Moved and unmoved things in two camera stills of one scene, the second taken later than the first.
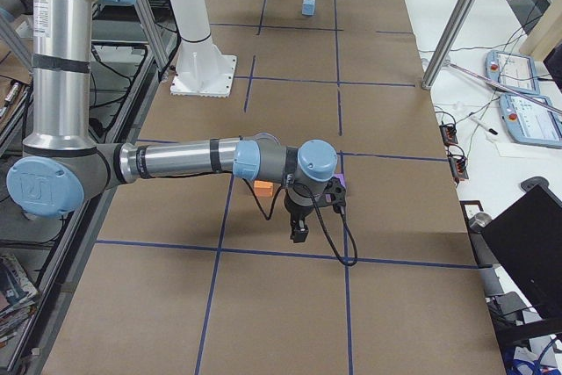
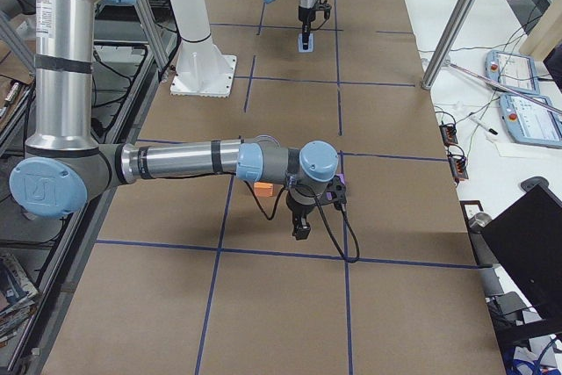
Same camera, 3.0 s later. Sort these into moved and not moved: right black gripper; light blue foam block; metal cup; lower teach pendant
Moved: light blue foam block
Not moved: lower teach pendant; metal cup; right black gripper
